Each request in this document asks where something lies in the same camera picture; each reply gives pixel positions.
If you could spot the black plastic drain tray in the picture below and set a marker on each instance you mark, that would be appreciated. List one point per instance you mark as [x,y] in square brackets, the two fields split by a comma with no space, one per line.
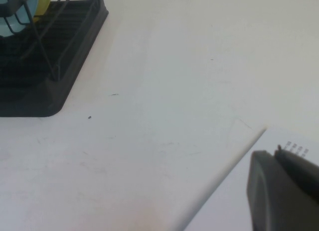
[72,69]

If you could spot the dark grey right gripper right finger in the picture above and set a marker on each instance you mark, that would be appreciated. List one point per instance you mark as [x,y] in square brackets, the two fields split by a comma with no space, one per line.
[301,169]

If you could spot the yellow plate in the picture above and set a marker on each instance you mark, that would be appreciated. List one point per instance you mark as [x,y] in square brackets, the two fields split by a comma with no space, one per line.
[45,2]

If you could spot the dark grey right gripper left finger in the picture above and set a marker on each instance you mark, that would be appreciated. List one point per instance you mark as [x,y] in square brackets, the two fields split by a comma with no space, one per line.
[274,201]

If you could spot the light blue plate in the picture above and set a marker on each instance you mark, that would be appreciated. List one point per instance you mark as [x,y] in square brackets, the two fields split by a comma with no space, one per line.
[31,1]

